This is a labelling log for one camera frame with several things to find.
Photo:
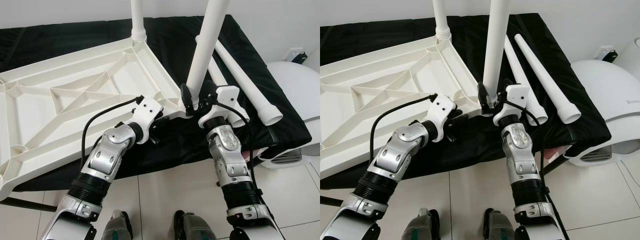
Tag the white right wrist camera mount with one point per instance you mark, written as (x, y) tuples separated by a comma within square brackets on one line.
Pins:
[(230, 95), (519, 94)]

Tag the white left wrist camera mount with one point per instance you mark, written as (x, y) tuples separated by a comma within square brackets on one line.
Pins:
[(147, 112), (441, 110)]

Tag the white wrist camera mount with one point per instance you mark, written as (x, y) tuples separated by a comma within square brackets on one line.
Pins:
[(441, 110), (519, 94), (147, 112), (230, 95)]

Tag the black metal bench leg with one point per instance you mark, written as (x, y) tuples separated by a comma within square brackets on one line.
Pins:
[(331, 201), (27, 204)]

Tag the silver robot leg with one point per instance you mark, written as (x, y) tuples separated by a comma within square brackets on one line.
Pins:
[(197, 229), (421, 226), (502, 227), (117, 227)]

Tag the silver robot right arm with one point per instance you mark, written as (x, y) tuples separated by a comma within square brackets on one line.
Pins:
[(520, 155), (227, 155)]

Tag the white ribbed plastic table top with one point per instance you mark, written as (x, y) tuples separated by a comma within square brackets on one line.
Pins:
[(345, 115), (30, 115)]

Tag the black quilted bench cover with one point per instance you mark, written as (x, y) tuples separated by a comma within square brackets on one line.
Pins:
[(260, 60), (565, 60)]

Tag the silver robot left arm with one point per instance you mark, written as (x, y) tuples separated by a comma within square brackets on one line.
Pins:
[(105, 160), (395, 157)]

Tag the silver robot right leg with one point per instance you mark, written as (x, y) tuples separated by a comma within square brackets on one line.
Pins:
[(502, 227), (197, 229)]

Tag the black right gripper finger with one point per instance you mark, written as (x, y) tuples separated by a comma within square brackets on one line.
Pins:
[(186, 97), (483, 96)]

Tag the silver robot left leg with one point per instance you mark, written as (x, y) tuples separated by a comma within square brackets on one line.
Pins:
[(421, 226), (117, 227)]

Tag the white boxy appliance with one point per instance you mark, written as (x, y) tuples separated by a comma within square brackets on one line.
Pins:
[(631, 50)]

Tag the small pink object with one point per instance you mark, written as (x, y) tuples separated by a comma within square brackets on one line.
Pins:
[(551, 155)]

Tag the wall socket with black plug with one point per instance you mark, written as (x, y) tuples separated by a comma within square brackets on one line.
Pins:
[(608, 54), (298, 56)]

